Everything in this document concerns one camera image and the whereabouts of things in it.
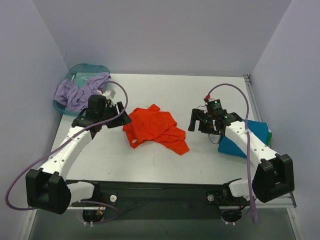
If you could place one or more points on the purple t shirt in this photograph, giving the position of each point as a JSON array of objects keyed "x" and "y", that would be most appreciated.
[{"x": 74, "y": 99}]

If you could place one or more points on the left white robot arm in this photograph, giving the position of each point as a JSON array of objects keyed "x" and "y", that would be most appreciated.
[{"x": 54, "y": 171}]

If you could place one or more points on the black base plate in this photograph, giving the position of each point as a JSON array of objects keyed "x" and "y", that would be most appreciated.
[{"x": 97, "y": 213}]

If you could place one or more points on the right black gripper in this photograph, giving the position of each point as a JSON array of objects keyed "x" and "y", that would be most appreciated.
[{"x": 200, "y": 120}]

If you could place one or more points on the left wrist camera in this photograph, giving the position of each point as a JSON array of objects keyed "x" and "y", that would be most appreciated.
[{"x": 109, "y": 94}]

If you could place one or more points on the aluminium mounting rail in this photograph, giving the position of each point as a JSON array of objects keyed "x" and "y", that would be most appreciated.
[{"x": 57, "y": 199}]

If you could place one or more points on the orange t shirt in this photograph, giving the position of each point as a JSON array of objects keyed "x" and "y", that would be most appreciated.
[{"x": 153, "y": 124}]

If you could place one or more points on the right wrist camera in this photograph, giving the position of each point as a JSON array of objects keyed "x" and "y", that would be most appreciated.
[{"x": 213, "y": 106}]

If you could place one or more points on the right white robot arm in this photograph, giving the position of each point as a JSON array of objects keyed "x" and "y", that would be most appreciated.
[{"x": 274, "y": 173}]

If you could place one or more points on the folded blue t shirt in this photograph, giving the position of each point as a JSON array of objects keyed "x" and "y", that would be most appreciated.
[{"x": 235, "y": 141}]

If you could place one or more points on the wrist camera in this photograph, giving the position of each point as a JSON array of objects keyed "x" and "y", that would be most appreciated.
[
  {"x": 213, "y": 106},
  {"x": 109, "y": 94}
]

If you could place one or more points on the folded green t shirt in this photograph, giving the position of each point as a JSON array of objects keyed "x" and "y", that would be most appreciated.
[{"x": 269, "y": 137}]

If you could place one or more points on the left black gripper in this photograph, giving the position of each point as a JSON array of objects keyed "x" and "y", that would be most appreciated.
[{"x": 116, "y": 115}]

